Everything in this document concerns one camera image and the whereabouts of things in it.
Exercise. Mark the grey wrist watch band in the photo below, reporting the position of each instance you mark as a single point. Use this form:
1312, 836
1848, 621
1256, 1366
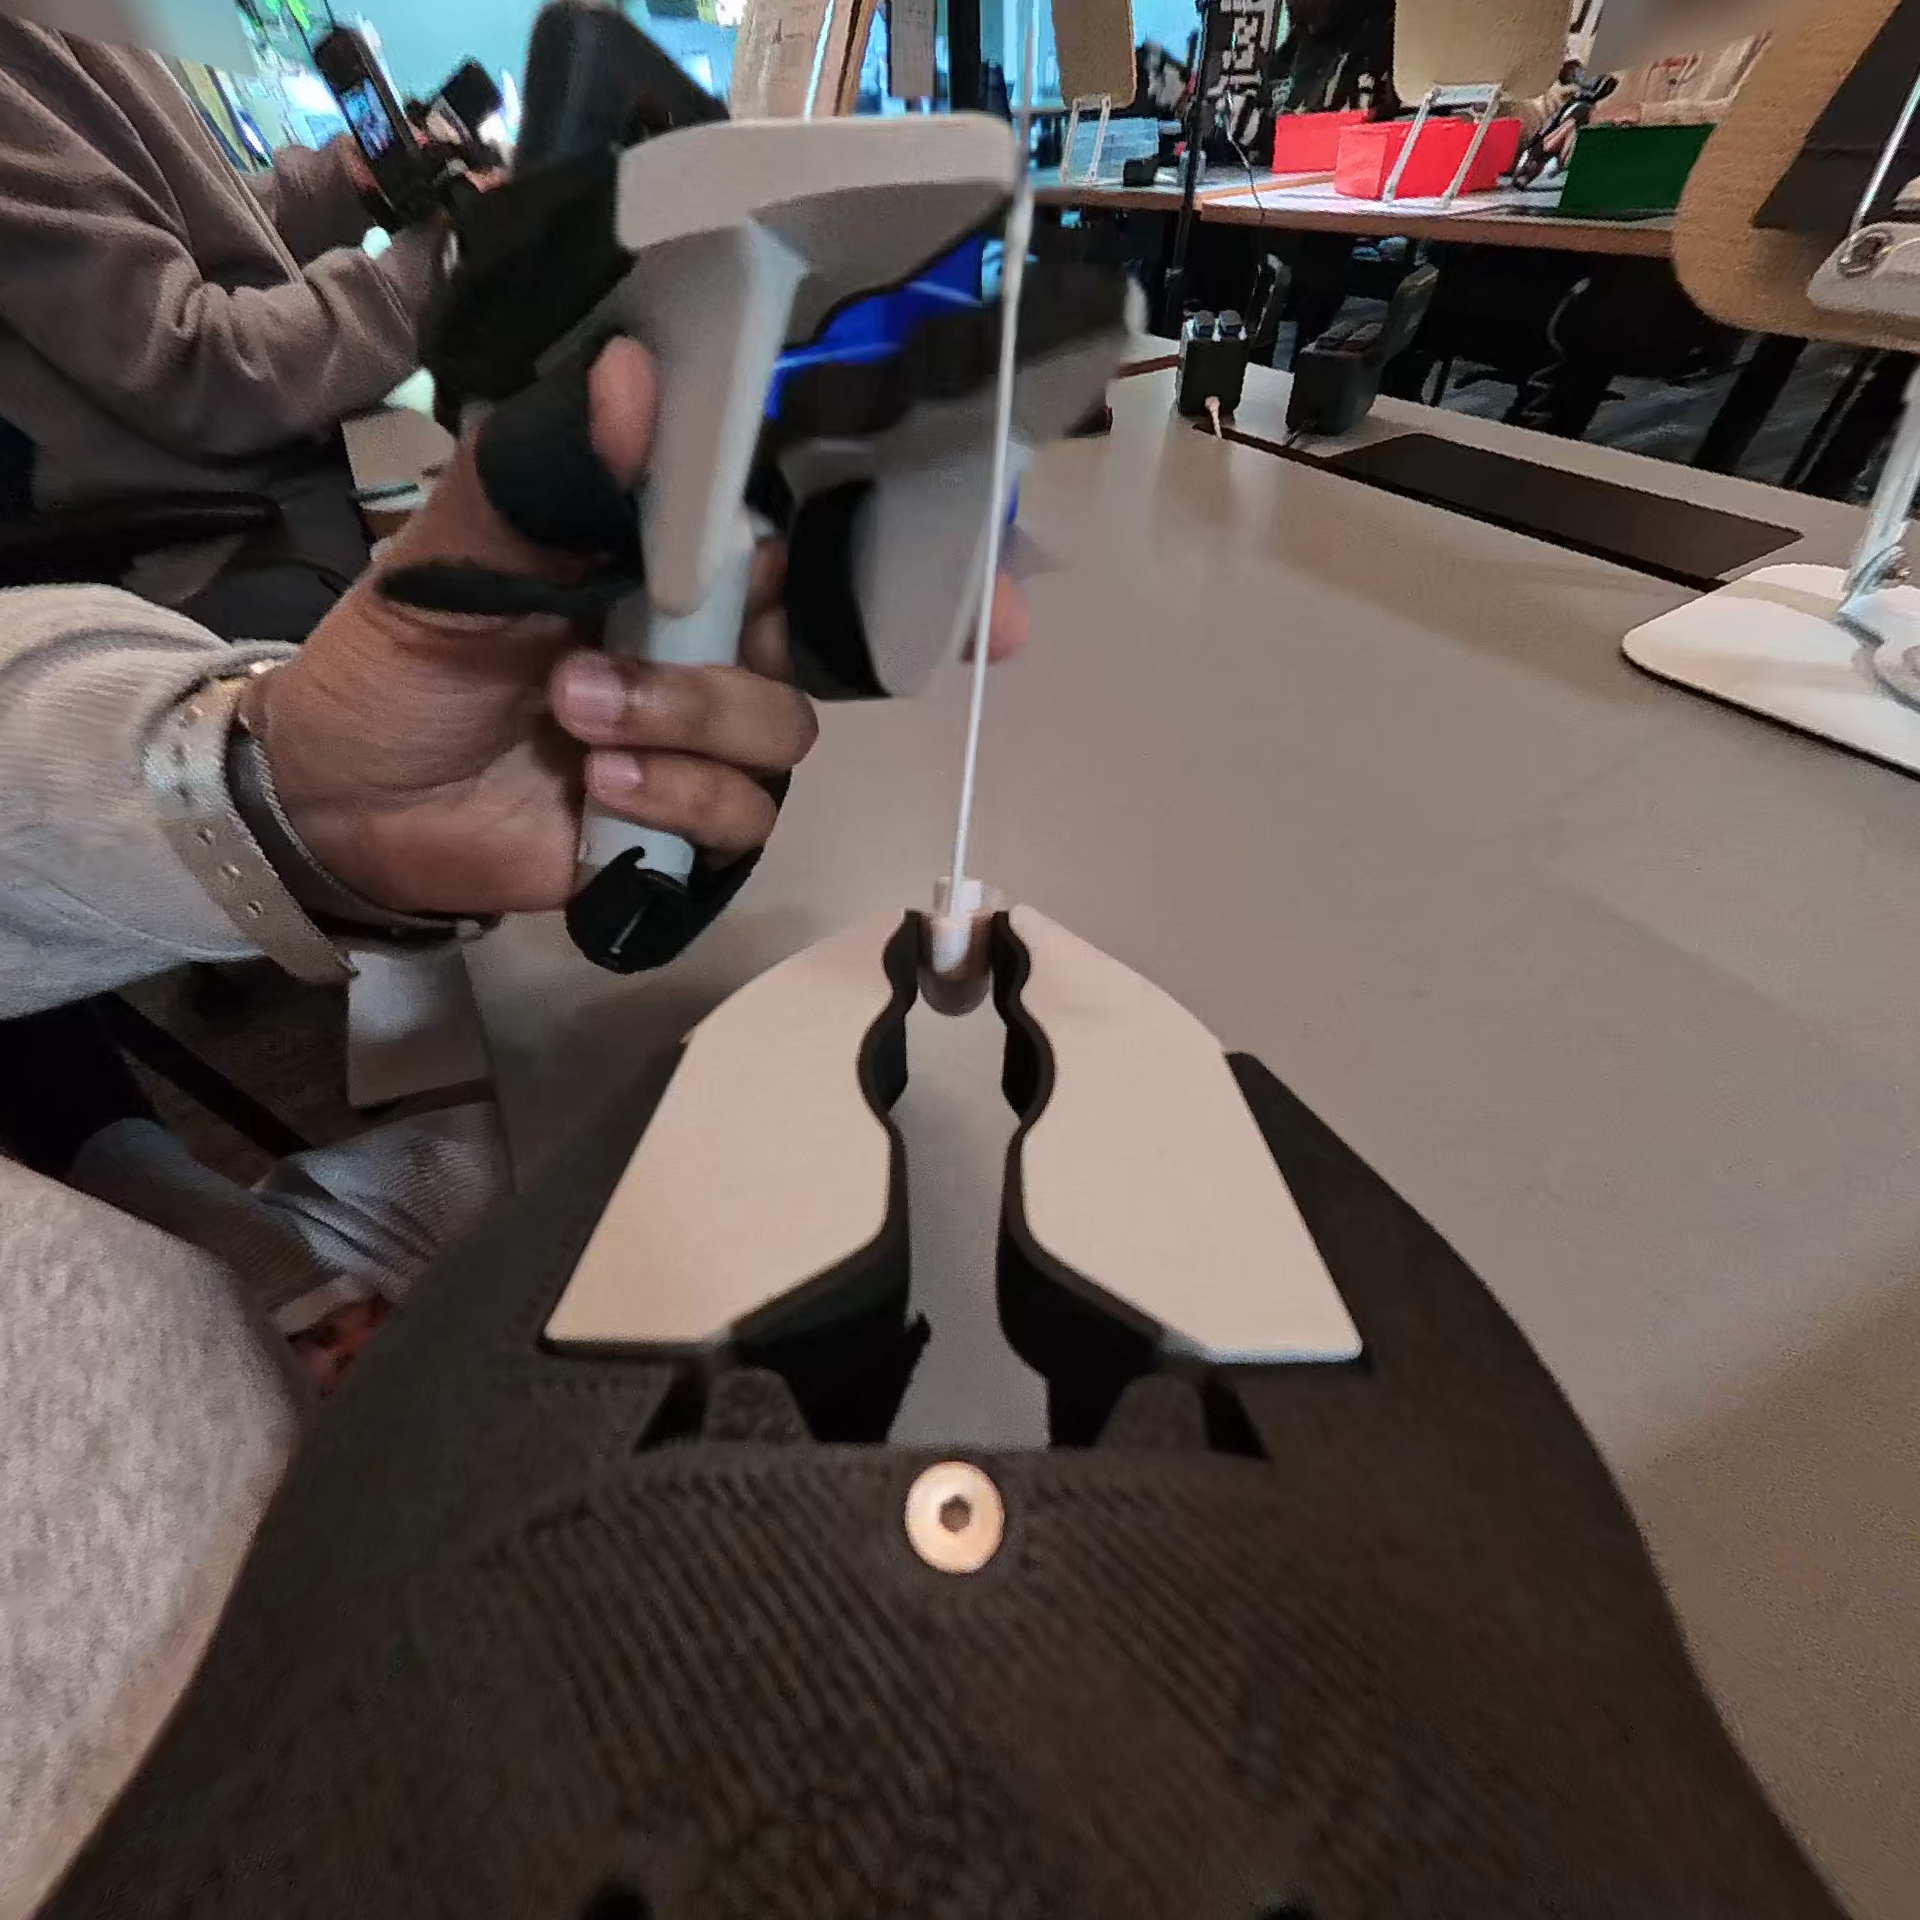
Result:
223, 841

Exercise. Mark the green plastic bin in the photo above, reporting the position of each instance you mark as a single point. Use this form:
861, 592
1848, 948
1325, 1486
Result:
1636, 169

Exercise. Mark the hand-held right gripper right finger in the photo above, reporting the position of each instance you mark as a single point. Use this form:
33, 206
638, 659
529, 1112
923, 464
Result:
1171, 1184

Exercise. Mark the blue plastic bin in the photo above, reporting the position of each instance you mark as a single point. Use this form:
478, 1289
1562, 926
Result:
871, 325

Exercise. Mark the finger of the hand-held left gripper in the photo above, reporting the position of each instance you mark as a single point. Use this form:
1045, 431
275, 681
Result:
929, 524
809, 182

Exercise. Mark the wide wooden black board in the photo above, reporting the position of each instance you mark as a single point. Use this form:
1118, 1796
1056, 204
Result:
1478, 45

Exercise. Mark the small red plastic bin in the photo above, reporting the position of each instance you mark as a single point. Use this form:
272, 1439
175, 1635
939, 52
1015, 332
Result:
1312, 142

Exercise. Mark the narrow wooden black board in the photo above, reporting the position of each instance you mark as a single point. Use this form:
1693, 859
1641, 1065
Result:
1093, 45

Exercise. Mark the large red plastic bin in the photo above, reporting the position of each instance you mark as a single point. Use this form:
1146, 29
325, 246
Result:
1425, 158

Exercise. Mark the person's left hand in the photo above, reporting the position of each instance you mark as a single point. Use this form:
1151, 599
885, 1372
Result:
449, 749

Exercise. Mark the black desk lamp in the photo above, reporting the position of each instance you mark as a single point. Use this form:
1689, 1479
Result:
1193, 182

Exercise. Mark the white metal board stand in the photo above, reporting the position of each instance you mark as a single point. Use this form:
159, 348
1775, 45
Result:
1771, 644

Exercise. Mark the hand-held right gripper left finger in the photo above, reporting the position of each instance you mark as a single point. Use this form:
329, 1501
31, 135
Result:
749, 1171

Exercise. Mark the wooden table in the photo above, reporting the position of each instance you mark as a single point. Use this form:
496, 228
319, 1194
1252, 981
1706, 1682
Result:
1425, 224

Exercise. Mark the black mat on table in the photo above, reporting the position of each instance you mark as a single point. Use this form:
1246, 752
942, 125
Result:
1562, 505

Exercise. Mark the grey desk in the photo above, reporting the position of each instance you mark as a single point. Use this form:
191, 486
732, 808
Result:
1351, 749

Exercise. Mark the large black power brick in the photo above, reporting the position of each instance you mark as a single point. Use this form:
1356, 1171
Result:
1358, 362

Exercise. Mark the black white marker board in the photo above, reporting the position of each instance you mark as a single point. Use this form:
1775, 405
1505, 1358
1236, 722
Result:
1243, 52

